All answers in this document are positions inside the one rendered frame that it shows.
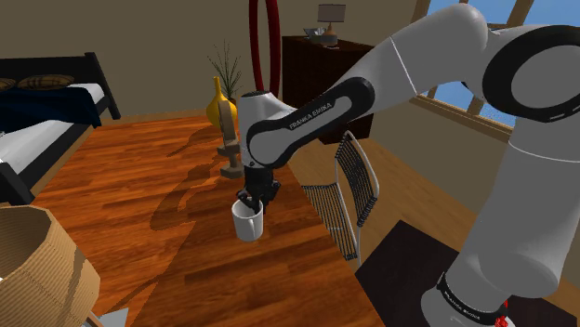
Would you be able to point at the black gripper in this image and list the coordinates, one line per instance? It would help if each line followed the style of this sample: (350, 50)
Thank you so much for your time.
(260, 181)

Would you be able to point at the white mug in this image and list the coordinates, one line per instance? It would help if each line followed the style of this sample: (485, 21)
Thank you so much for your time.
(248, 226)

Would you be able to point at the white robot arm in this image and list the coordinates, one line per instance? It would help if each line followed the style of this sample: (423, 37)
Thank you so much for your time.
(521, 217)

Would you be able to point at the wooden figure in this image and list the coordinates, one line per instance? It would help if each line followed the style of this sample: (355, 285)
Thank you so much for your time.
(232, 149)

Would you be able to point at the yellow vase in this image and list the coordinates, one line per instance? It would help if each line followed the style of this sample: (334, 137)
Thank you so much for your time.
(213, 111)

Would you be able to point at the white chair with black mesh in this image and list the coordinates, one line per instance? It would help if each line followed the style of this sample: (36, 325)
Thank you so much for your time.
(358, 181)

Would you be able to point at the thin-leaved potted plant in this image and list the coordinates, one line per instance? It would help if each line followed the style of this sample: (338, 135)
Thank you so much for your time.
(228, 72)

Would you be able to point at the dark wooden dresser with lamp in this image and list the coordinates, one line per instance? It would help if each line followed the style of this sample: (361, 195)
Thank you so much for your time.
(312, 68)

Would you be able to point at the dark robot stand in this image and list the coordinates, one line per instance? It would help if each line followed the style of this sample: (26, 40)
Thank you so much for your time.
(398, 276)

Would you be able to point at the grey flat thing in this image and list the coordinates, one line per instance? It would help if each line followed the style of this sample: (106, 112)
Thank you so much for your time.
(114, 318)

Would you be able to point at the black bed with white mattress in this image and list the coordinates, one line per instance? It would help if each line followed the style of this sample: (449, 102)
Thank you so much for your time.
(50, 113)

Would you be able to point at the brown corrugated cardboard container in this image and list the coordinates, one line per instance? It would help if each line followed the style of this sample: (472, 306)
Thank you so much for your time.
(40, 271)

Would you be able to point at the wooden framed window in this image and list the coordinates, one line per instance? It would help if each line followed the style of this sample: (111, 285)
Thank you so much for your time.
(457, 97)

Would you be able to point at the red oval frame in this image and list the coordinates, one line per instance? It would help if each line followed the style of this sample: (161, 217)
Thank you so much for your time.
(273, 50)

